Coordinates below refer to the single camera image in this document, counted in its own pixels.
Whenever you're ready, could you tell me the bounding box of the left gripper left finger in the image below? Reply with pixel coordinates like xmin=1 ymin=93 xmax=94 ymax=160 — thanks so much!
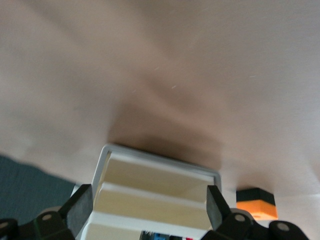
xmin=0 ymin=184 xmax=94 ymax=240

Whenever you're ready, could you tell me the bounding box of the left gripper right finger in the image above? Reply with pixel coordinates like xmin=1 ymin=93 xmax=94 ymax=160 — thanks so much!
xmin=199 ymin=184 xmax=310 ymax=240

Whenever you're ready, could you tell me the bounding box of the white drawer cabinet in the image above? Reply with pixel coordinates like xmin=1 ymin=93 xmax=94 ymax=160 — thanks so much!
xmin=73 ymin=143 xmax=223 ymax=240

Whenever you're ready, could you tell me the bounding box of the orange button box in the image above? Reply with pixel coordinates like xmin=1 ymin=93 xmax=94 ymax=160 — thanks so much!
xmin=235 ymin=187 xmax=279 ymax=221

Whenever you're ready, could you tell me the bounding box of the brown table cover mat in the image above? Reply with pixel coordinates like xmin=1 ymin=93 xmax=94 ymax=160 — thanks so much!
xmin=0 ymin=0 xmax=320 ymax=221

